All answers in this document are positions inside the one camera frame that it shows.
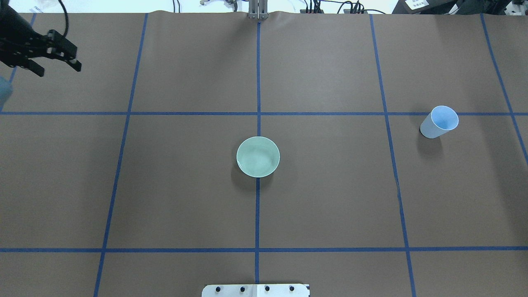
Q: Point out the mint green bowl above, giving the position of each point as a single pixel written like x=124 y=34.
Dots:
x=258 y=157

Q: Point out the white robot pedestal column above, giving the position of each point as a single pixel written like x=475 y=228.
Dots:
x=257 y=290

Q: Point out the aluminium frame post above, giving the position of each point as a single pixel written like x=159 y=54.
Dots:
x=258 y=9

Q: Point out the light blue plastic cup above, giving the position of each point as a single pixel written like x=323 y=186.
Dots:
x=439 y=121

